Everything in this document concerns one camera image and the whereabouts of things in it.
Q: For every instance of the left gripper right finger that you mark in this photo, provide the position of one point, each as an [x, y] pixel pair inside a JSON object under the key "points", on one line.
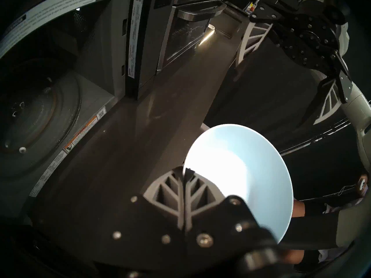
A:
{"points": [[203, 193]]}

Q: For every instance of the glass microwave turntable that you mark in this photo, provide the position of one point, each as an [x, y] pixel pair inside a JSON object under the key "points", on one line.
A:
{"points": [[37, 115]]}

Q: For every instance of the stainless steel toaster oven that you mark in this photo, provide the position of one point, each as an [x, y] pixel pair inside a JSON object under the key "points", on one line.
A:
{"points": [[191, 28]]}

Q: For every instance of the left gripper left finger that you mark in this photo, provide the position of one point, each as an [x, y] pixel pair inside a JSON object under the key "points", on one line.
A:
{"points": [[168, 193]]}

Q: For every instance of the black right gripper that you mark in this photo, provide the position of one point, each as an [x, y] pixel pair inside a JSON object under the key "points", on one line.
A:
{"points": [[307, 40]]}

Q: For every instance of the light blue bowl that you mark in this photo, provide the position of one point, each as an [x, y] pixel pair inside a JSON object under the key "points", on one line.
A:
{"points": [[255, 170]]}

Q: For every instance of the black Panasonic microwave body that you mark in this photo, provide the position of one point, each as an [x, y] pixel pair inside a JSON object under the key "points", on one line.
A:
{"points": [[95, 48]]}

